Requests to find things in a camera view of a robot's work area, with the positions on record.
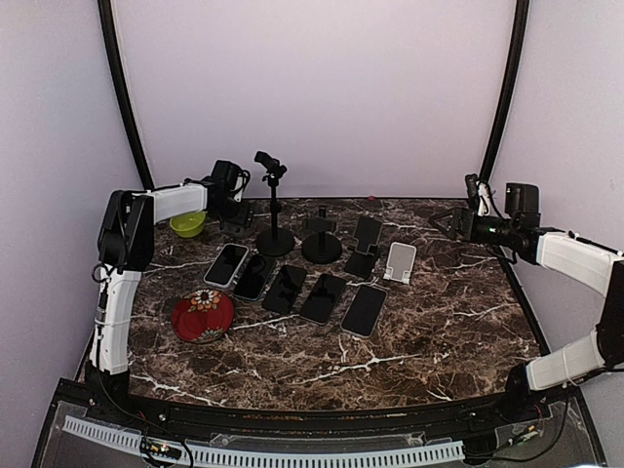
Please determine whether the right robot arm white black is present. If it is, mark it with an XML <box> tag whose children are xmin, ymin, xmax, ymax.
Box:
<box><xmin>429</xmin><ymin>175</ymin><xmax>623</xmax><ymax>423</ymax></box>

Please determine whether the white phone stand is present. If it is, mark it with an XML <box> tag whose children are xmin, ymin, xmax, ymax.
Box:
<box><xmin>383</xmin><ymin>242</ymin><xmax>417</xmax><ymax>285</ymax></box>

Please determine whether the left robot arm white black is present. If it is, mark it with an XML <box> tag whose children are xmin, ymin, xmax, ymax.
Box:
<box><xmin>86</xmin><ymin>160</ymin><xmax>253</xmax><ymax>380</ymax></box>

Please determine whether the white-cased smartphone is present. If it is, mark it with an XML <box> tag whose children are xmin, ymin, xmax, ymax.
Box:
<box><xmin>340</xmin><ymin>286</ymin><xmax>387</xmax><ymax>337</ymax></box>

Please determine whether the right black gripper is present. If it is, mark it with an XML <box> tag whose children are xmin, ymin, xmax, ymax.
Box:
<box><xmin>430</xmin><ymin>207</ymin><xmax>520</xmax><ymax>248</ymax></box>

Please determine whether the left black frame post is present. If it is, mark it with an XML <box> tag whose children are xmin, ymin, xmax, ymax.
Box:
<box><xmin>97</xmin><ymin>0</ymin><xmax>155</xmax><ymax>190</ymax></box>

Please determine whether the large blue-edged smartphone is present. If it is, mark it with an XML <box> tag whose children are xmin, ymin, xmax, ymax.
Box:
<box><xmin>233</xmin><ymin>253</ymin><xmax>276</xmax><ymax>301</ymax></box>

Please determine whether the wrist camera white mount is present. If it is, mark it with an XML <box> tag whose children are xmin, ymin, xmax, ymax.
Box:
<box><xmin>464</xmin><ymin>174</ymin><xmax>491</xmax><ymax>215</ymax></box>
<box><xmin>230</xmin><ymin>170</ymin><xmax>251</xmax><ymax>203</ymax></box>

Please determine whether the short black round-base stand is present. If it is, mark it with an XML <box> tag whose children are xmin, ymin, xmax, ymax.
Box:
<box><xmin>301</xmin><ymin>205</ymin><xmax>342</xmax><ymax>264</ymax></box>

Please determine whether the white slotted cable duct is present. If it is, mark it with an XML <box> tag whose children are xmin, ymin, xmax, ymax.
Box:
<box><xmin>62</xmin><ymin>414</ymin><xmax>464</xmax><ymax>467</ymax></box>

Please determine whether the lime green phone holder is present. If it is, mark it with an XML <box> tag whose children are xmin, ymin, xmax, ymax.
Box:
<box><xmin>169</xmin><ymin>212</ymin><xmax>206</xmax><ymax>239</ymax></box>

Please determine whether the red floral plate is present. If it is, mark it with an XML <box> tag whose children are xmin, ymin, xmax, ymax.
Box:
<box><xmin>171</xmin><ymin>289</ymin><xmax>235</xmax><ymax>344</ymax></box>

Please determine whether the black frame post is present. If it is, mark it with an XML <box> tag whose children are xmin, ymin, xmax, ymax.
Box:
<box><xmin>478</xmin><ymin>0</ymin><xmax>530</xmax><ymax>182</ymax></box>
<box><xmin>97</xmin><ymin>0</ymin><xmax>155</xmax><ymax>190</ymax></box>

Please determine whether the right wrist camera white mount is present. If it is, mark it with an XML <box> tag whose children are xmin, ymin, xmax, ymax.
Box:
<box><xmin>464</xmin><ymin>174</ymin><xmax>491</xmax><ymax>215</ymax></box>

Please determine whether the tall black clamp phone stand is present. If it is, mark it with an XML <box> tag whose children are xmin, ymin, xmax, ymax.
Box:
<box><xmin>254</xmin><ymin>151</ymin><xmax>294</xmax><ymax>257</ymax></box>

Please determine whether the black smartphone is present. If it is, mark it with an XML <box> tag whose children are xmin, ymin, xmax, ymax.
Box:
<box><xmin>298</xmin><ymin>273</ymin><xmax>346</xmax><ymax>326</ymax></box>
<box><xmin>261</xmin><ymin>264</ymin><xmax>307</xmax><ymax>315</ymax></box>

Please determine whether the right black frame post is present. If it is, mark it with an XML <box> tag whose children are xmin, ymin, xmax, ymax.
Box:
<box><xmin>478</xmin><ymin>0</ymin><xmax>530</xmax><ymax>182</ymax></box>

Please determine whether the black folding phone stand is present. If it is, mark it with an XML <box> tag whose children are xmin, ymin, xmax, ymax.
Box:
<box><xmin>344</xmin><ymin>216</ymin><xmax>383</xmax><ymax>279</ymax></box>

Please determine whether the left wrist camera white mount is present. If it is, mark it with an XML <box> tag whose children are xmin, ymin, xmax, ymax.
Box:
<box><xmin>230</xmin><ymin>170</ymin><xmax>251</xmax><ymax>203</ymax></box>

